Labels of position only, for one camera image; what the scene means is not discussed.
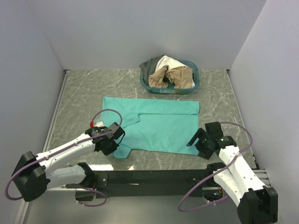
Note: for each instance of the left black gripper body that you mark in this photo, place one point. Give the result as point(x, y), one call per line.
point(110, 148)

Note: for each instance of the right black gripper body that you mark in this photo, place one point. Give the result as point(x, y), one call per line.
point(202, 146)

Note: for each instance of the teal t shirt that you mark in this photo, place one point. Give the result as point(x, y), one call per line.
point(153, 124)

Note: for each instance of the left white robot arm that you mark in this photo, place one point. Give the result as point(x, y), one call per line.
point(36, 173)

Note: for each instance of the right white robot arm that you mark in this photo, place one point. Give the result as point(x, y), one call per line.
point(256, 202)

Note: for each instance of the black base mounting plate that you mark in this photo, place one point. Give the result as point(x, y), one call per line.
point(147, 182)

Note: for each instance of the teal plastic laundry basket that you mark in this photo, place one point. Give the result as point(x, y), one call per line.
point(171, 89)

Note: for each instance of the beige t shirt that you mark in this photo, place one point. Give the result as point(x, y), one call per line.
point(181, 77)

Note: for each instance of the white t shirt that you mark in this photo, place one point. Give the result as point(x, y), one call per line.
point(169, 62)

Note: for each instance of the dark grey t shirt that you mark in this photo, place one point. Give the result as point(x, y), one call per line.
point(148, 67)

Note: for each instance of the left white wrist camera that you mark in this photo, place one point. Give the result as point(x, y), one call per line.
point(97, 125)

